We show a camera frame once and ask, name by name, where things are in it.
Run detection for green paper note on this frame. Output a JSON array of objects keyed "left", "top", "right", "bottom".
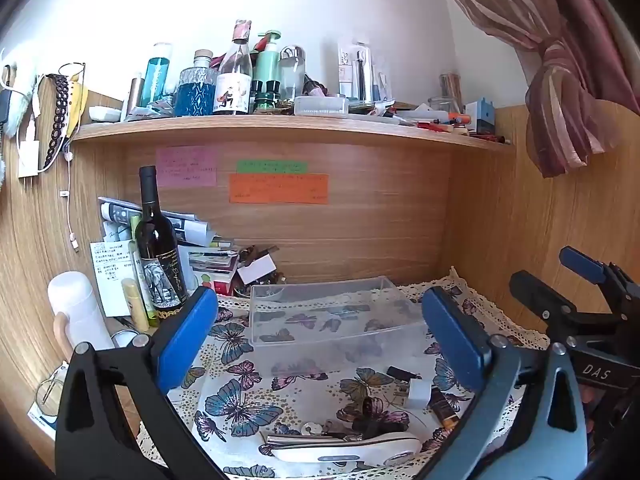
[{"left": 236, "top": 160, "right": 307, "bottom": 175}]

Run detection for tall blue liquid bottle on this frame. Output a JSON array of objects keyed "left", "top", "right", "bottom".
[{"left": 141, "top": 42, "right": 173, "bottom": 108}]

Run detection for square blue glass bottle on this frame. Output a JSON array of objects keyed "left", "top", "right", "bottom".
[{"left": 173, "top": 49, "right": 218, "bottom": 117}]

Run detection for clear bottle with white label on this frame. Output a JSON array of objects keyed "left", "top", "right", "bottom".
[{"left": 212, "top": 19, "right": 253, "bottom": 116}]

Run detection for butterfly print tablecloth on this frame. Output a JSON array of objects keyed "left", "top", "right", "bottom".
[{"left": 135, "top": 266, "right": 551, "bottom": 480}]

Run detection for white charging cable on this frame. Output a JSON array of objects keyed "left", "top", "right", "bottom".
[{"left": 60, "top": 150, "right": 81, "bottom": 253}]

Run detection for blue plastic block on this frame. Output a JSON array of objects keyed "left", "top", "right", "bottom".
[{"left": 465, "top": 97, "right": 496, "bottom": 133}]

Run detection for wooden shelf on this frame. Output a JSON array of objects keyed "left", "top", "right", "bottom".
[{"left": 70, "top": 112, "right": 516, "bottom": 153}]

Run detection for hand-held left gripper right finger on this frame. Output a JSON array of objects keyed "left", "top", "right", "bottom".
[{"left": 421, "top": 286, "right": 589, "bottom": 480}]

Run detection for black hair clip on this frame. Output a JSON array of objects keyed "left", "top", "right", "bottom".
[{"left": 352, "top": 397, "right": 401, "bottom": 436}]

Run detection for dark wine bottle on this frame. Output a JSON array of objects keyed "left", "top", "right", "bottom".
[{"left": 134, "top": 165, "right": 190, "bottom": 320}]

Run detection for white handwritten paper sheet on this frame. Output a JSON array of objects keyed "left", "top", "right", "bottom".
[{"left": 90, "top": 241, "right": 138, "bottom": 318}]

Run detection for clear plastic case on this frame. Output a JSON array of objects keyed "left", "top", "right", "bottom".
[{"left": 293, "top": 96, "right": 351, "bottom": 117}]

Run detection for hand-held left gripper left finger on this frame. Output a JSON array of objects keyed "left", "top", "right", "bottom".
[{"left": 54, "top": 285, "right": 231, "bottom": 480}]

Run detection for white card with clip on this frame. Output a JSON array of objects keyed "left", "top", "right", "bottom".
[{"left": 236, "top": 255, "right": 278, "bottom": 285}]

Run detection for clear plastic storage box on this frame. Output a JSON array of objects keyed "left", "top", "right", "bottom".
[{"left": 248, "top": 276, "right": 429, "bottom": 348}]

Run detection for clear blister packages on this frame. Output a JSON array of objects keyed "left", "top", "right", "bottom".
[{"left": 337, "top": 40, "right": 393, "bottom": 103}]

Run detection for orange paper note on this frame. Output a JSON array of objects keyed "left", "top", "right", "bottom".
[{"left": 229, "top": 174, "right": 330, "bottom": 205}]

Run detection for clear jar with metal clasp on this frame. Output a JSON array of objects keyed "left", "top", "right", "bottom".
[{"left": 277, "top": 45, "right": 307, "bottom": 101}]

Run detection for silver metal cylinder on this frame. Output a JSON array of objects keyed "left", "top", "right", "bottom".
[{"left": 125, "top": 77, "right": 146, "bottom": 117}]

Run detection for stack of papers and booklets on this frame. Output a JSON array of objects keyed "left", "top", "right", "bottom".
[{"left": 97, "top": 196, "right": 241, "bottom": 298}]

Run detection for yellow glue stick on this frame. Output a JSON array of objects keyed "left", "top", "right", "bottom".
[{"left": 121, "top": 277, "right": 151, "bottom": 333}]

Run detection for glass jar with sticks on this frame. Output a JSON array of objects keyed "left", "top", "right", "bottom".
[{"left": 439, "top": 73, "right": 463, "bottom": 111}]

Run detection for dark brown lipstick tube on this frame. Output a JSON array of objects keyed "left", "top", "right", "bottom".
[{"left": 429, "top": 385, "right": 460, "bottom": 430}]

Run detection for dark green ink bottle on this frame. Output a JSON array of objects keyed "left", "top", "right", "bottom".
[{"left": 251, "top": 80, "right": 283, "bottom": 112}]

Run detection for white thermos cup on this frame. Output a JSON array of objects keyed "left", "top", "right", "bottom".
[{"left": 47, "top": 271, "right": 116, "bottom": 362}]

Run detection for dark beaded necklace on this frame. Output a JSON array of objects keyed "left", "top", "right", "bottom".
[{"left": 42, "top": 74, "right": 71, "bottom": 168}]

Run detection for white charger plug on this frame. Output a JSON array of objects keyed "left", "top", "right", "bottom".
[{"left": 392, "top": 379, "right": 432, "bottom": 410}]

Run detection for white handheld massager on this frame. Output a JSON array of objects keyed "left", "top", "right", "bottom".
[{"left": 270, "top": 432, "right": 422, "bottom": 463}]

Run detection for pink paper note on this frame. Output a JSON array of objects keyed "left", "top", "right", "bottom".
[{"left": 155, "top": 146, "right": 219, "bottom": 188}]

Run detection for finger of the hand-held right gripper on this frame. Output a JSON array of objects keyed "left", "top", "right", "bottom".
[
  {"left": 559, "top": 246, "right": 633, "bottom": 311},
  {"left": 509, "top": 270, "right": 618, "bottom": 348}
]

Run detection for pile of pens and stationery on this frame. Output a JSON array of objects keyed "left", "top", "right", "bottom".
[{"left": 350, "top": 100, "right": 511, "bottom": 143}]

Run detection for silver key ring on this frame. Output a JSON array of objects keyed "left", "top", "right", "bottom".
[{"left": 300, "top": 421, "right": 351, "bottom": 436}]

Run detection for pink striped curtain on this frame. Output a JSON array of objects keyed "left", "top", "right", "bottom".
[{"left": 427, "top": 0, "right": 640, "bottom": 178}]

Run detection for white power adapter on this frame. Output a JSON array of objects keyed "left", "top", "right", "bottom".
[{"left": 17, "top": 140, "right": 41, "bottom": 178}]

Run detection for green pump bottle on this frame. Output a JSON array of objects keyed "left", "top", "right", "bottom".
[{"left": 252, "top": 30, "right": 282, "bottom": 86}]

